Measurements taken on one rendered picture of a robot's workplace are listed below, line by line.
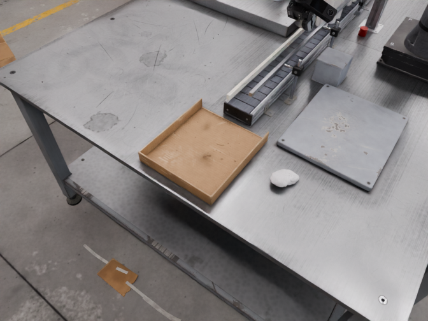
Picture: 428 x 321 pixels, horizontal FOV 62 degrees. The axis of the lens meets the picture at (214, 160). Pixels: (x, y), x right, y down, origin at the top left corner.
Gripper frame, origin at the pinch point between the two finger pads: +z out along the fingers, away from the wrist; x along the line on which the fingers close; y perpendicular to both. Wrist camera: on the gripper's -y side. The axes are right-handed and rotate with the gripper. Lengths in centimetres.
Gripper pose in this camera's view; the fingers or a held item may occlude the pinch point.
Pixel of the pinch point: (310, 29)
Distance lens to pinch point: 148.7
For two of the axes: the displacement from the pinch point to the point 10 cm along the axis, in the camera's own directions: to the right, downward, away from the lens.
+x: -5.2, 8.5, -0.8
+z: 2.7, 2.5, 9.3
